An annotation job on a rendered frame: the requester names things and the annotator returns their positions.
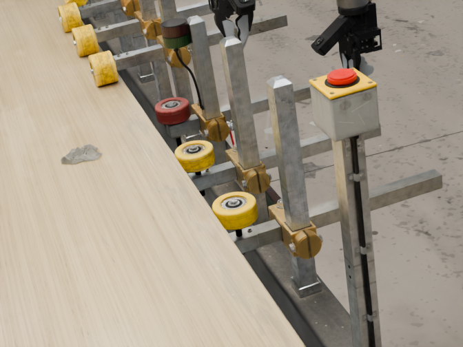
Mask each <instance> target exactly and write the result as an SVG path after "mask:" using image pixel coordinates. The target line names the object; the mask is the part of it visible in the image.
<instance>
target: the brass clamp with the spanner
mask: <svg viewBox="0 0 463 347"><path fill-rule="evenodd" d="M191 109H192V115H193V114H195V115H197V117H198V118H199V122H200V128H201V130H200V131H201V133H202V134H203V135H204V137H206V139H207V140H208V141H211V140H212V141H214V142H220V141H224V140H225V139H226V138H227V137H228V135H229V126H228V124H227V123H226V119H225V116H224V115H223V114H222V113H221V112H220V114H221V116H219V117H215V118H211V119H209V120H207V119H206V118H205V117H204V116H203V115H202V110H201V108H200V106H198V103H196V104H193V105H191Z"/></svg>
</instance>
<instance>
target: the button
mask: <svg viewBox="0 0 463 347"><path fill-rule="evenodd" d="M356 79H357V74H356V72H354V71H353V70H351V69H346V68H343V69H337V70H334V71H332V72H330V73H329V74H328V75H327V81H328V82H329V83H330V84H332V85H338V86H341V85H348V84H351V83H352V82H354V81H355V80H356Z"/></svg>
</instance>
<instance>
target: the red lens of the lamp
mask: <svg viewBox="0 0 463 347"><path fill-rule="evenodd" d="M185 20H186V23H184V24H183V25H180V26H177V27H173V28H164V27H162V26H161V24H162V23H161V24H160V27H161V34H162V36H163V37H165V38H174V37H179V36H183V35H185V34H187V33H188V32H189V27H188V23H187V19H185Z"/></svg>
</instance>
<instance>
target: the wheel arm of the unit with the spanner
mask: <svg viewBox="0 0 463 347"><path fill-rule="evenodd" d="M310 85H311V84H310V83H309V82H307V83H303V84H300V85H296V86H293V88H294V98H295V103H296V102H299V101H303V100H306V99H309V98H311V90H310ZM251 106H252V112H253V114H257V113H261V112H265V111H267V110H270V109H269V100H268V95H267V94H263V95H261V96H257V97H253V98H251ZM220 111H221V113H222V114H223V115H224V116H225V119H226V122H229V120H231V110H230V105H225V106H222V107H220ZM166 128H167V133H168V134H169V136H170V138H180V137H181V136H182V135H185V134H189V133H191V132H195V131H198V130H201V128H200V122H199V118H198V117H197V115H195V114H193V115H191V116H190V117H189V118H188V119H187V120H186V121H184V122H181V123H179V124H176V125H166Z"/></svg>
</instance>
